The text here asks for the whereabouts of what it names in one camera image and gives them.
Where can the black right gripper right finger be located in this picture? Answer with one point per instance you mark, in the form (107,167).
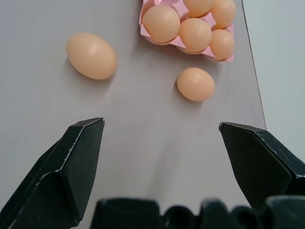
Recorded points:
(259,164)

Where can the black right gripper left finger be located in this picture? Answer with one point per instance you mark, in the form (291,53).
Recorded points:
(59,171)

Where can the pink egg carton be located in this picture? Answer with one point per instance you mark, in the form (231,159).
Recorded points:
(177,44)

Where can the small beige egg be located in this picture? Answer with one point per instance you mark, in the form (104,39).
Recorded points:
(195,84)

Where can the large beige egg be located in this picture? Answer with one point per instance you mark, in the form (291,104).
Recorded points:
(91,55)

